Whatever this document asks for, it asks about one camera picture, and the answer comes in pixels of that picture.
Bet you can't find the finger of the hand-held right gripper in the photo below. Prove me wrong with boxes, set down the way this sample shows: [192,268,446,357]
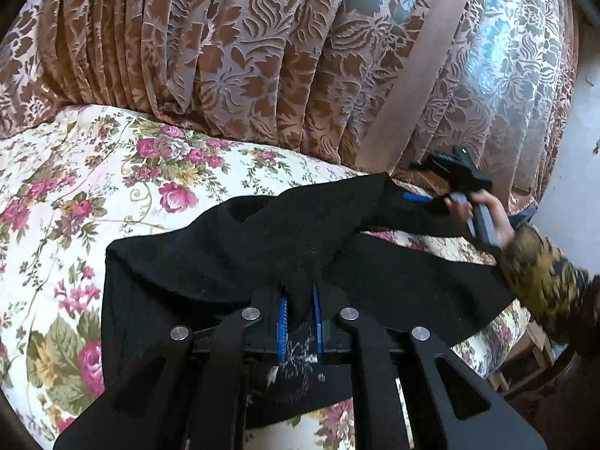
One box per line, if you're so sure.
[400,190,452,213]

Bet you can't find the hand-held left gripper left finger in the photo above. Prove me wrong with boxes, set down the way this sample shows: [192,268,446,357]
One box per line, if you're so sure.
[53,286,290,450]

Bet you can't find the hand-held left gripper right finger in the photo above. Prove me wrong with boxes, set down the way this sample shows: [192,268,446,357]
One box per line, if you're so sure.
[312,283,547,450]

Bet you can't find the black pants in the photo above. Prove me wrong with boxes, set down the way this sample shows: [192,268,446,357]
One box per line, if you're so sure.
[100,172,516,432]

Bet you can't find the person's right forearm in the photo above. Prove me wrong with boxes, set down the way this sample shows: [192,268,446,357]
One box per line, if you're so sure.
[497,222,600,357]

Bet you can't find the person's right hand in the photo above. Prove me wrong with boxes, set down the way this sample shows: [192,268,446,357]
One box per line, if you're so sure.
[444,191,517,247]

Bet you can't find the plain pink curtain band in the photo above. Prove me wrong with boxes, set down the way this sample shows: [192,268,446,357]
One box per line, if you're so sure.
[354,0,483,172]

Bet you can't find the wooden stool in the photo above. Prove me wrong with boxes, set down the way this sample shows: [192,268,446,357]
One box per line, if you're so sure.
[487,319,568,395]

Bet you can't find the brown floral curtain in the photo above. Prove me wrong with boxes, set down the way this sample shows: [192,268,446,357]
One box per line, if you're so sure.
[0,0,579,207]

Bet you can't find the floral bed blanket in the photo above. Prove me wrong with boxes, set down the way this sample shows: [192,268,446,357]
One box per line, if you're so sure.
[0,103,535,450]

